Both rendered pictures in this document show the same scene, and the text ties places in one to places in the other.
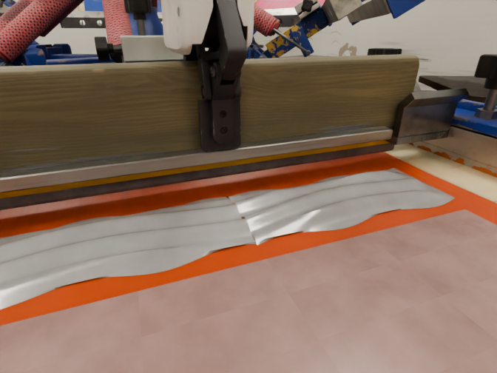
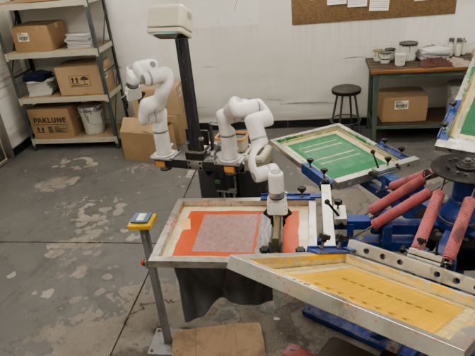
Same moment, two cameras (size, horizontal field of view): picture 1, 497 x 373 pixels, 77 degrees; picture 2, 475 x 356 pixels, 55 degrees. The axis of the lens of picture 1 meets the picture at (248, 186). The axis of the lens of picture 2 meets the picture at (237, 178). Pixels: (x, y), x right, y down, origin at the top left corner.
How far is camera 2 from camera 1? 2.39 m
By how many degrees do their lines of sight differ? 102
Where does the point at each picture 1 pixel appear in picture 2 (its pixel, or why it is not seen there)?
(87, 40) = not seen: outside the picture
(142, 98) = not seen: hidden behind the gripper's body
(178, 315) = (251, 225)
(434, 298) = (242, 239)
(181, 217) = (266, 226)
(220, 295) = (252, 228)
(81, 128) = not seen: hidden behind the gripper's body
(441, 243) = (247, 245)
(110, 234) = (267, 222)
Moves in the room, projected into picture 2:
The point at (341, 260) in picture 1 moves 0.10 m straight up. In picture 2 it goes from (251, 236) to (249, 220)
